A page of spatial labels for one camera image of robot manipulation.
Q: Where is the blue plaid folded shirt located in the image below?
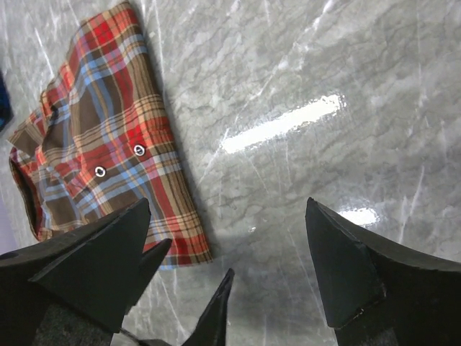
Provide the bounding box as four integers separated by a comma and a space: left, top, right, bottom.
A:
0, 74, 13, 131

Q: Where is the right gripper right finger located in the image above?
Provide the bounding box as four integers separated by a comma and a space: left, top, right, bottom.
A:
305, 198, 460, 345

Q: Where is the red brown plaid shirt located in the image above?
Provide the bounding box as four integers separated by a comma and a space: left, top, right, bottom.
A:
9, 1, 212, 269

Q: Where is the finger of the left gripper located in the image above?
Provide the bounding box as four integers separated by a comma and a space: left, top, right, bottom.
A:
140, 268, 236, 346
137, 239, 172, 285

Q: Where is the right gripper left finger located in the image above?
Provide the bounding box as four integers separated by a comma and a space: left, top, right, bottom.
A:
1, 199, 151, 345

